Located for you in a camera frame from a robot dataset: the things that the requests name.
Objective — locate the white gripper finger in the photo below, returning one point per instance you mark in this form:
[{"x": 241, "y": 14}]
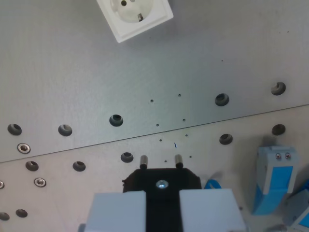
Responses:
[
  {"x": 116, "y": 212},
  {"x": 207, "y": 210}
]

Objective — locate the black two-pin power plug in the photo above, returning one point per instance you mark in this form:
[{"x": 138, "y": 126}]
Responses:
[{"x": 163, "y": 198}]

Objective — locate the hex socket screw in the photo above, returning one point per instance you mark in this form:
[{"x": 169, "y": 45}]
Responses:
[
  {"x": 40, "y": 182},
  {"x": 23, "y": 148},
  {"x": 1, "y": 184}
]

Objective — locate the small blue plastic piece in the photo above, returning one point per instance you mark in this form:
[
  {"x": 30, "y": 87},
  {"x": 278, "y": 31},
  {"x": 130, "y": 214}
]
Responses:
[{"x": 212, "y": 184}]

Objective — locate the tall blue grey plastic fixture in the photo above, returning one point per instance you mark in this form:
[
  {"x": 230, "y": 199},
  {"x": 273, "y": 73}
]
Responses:
[{"x": 277, "y": 178}]

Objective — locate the small blue grey plastic fixture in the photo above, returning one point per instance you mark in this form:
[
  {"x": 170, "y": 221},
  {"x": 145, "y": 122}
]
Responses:
[{"x": 299, "y": 212}]

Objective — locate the white wall socket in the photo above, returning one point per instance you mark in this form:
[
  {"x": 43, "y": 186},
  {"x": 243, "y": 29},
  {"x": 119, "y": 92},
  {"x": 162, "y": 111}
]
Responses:
[{"x": 142, "y": 21}]

